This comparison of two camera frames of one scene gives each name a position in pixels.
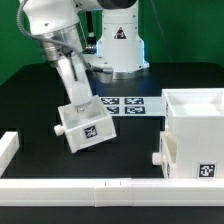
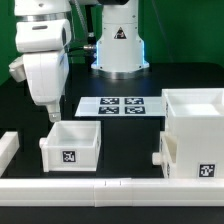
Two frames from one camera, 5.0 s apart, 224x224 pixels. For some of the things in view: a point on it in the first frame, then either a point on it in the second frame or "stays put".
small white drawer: x=86 y=122 to x=72 y=146
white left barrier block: x=9 y=144 stays put
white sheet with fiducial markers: x=135 y=105 stays put
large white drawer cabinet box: x=196 y=118 stays put
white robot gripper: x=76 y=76 to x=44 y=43
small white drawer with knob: x=167 y=156 stays put
